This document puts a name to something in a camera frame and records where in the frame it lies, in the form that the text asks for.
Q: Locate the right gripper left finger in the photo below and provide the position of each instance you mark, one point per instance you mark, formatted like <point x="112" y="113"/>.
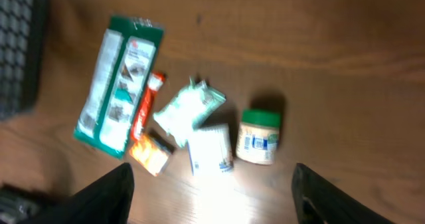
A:
<point x="105" y="201"/>

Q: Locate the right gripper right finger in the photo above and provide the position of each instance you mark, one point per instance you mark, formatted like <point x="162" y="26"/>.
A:
<point x="319" y="201"/>

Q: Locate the orange small box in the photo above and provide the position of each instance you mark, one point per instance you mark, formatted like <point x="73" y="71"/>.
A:
<point x="152" y="151"/>

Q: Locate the white green glove package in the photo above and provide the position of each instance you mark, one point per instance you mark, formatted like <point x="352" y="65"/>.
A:
<point x="123" y="66"/>

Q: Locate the green lid jar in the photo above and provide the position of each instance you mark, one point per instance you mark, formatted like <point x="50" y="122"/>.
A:
<point x="258" y="136"/>

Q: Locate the mint green wipes packet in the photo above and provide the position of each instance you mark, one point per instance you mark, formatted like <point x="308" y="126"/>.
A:
<point x="188" y="109"/>

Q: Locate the white tub with blue label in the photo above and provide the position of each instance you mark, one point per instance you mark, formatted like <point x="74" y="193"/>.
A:
<point x="210" y="151"/>

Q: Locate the red snack packet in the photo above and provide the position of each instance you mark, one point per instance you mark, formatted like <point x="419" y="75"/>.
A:
<point x="154" y="83"/>

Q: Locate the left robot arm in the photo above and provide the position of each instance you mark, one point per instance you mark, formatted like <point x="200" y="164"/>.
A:
<point x="19" y="204"/>

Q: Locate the grey plastic mesh basket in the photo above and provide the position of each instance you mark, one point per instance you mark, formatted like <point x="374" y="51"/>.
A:
<point x="23" y="27"/>

